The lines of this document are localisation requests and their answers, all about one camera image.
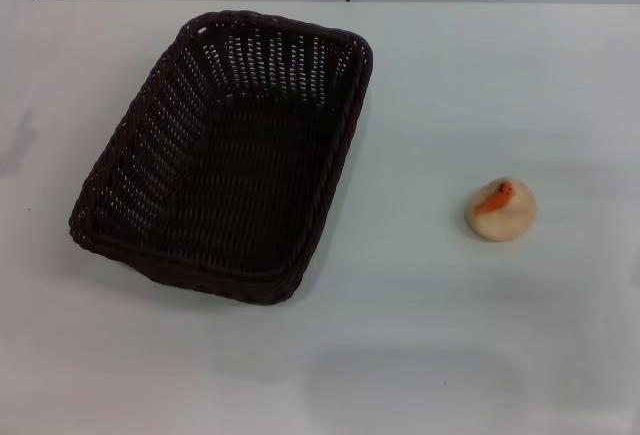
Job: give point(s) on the black woven basket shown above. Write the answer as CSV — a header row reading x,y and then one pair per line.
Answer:
x,y
240,170

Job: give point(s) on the cream bun with orange topping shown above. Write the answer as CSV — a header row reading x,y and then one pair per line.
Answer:
x,y
505,217

